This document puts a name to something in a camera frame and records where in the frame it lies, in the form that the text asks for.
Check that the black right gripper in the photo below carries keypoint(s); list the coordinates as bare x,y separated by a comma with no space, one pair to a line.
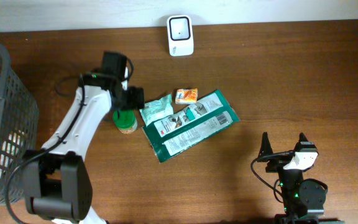
275,164

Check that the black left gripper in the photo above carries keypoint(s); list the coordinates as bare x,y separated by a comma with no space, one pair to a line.
135,98

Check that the green lid jar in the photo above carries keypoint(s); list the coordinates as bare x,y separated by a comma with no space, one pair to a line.
125,121

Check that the orange snack packet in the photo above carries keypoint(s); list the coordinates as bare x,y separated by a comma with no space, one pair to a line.
186,96

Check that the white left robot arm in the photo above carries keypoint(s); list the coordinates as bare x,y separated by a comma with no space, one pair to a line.
55,181

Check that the white barcode scanner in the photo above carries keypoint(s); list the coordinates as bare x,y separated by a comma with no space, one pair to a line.
180,35

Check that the light green tissue pack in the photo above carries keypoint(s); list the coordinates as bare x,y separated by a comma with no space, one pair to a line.
157,109

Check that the green 3M package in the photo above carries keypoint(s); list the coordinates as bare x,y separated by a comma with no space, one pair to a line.
195,123

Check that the grey plastic mesh basket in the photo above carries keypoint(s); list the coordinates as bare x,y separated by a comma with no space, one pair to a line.
19,115

